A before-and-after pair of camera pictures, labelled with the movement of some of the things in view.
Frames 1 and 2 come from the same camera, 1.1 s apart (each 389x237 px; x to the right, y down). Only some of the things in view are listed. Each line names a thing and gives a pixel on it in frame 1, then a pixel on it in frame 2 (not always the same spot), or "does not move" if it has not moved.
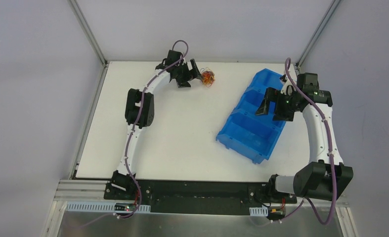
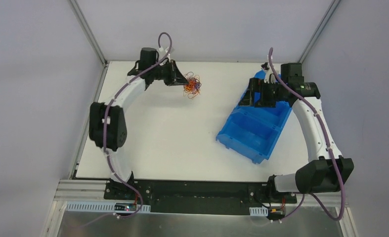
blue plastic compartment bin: x=253 y=137 does not move
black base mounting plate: x=226 y=197 does not move
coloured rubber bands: x=207 y=77 -> x=193 y=89
